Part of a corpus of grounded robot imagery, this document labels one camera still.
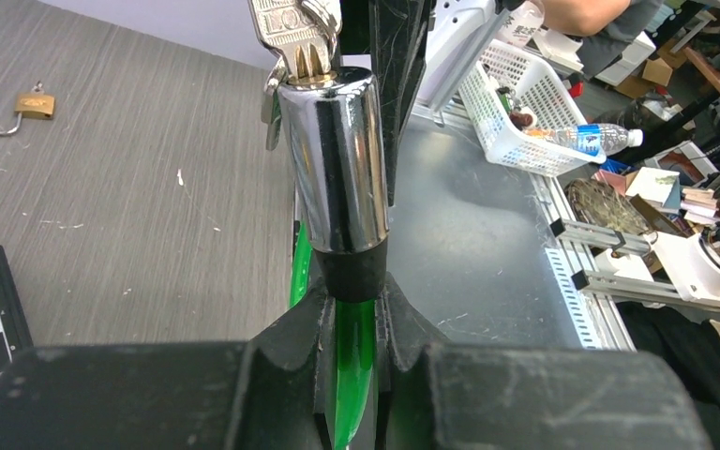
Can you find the clear plastic water bottle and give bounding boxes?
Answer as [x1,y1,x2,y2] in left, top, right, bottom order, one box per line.
[524,123,644,156]

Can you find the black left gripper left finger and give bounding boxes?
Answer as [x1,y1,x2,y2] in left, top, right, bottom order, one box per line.
[0,282,333,449]

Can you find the brass padlock with steel shackle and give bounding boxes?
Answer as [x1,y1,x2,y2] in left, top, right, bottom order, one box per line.
[0,81,55,137]

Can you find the person with glasses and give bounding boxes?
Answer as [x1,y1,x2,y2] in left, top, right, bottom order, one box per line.
[543,0,663,78]

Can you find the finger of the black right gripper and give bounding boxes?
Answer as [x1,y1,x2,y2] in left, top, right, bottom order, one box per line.
[341,0,436,205]

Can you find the white plastic basket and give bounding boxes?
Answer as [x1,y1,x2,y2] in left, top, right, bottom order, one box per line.
[458,40,607,177]

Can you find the green cable lock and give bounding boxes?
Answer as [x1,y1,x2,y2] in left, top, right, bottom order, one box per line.
[277,67,389,449]

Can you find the silver cable lock keys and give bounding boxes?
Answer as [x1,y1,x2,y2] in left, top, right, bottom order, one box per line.
[248,0,342,151]

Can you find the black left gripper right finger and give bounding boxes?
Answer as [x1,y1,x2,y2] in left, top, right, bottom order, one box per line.
[375,278,711,449]

